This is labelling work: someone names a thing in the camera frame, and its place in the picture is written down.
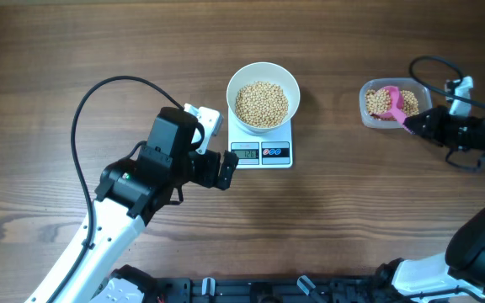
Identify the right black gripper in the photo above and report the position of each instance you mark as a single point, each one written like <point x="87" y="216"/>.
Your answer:
<point x="435" y="130"/>

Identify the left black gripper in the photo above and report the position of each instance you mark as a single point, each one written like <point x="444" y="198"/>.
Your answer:
<point x="208" y="177"/>

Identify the pink plastic scoop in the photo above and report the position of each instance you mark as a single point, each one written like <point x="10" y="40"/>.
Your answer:
<point x="396" y="107"/>

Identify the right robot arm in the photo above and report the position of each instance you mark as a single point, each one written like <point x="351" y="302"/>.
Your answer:
<point x="461" y="269"/>

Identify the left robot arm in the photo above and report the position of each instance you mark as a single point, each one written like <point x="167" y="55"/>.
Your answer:
<point x="131" y="191"/>

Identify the white digital kitchen scale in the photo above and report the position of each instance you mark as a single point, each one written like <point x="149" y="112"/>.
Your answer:
<point x="272" y="149"/>

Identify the soybeans in bowl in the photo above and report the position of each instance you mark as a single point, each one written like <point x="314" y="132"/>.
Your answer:
<point x="261" y="104"/>

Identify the white bowl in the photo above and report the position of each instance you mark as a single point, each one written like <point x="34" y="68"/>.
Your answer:
<point x="267" y="72"/>

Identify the clear plastic container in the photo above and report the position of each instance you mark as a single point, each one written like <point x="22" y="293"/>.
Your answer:
<point x="420" y="93"/>

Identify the soybeans in container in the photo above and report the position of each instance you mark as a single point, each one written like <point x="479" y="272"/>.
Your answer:
<point x="378" y="102"/>

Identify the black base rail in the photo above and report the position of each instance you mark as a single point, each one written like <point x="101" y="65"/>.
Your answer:
<point x="293" y="290"/>

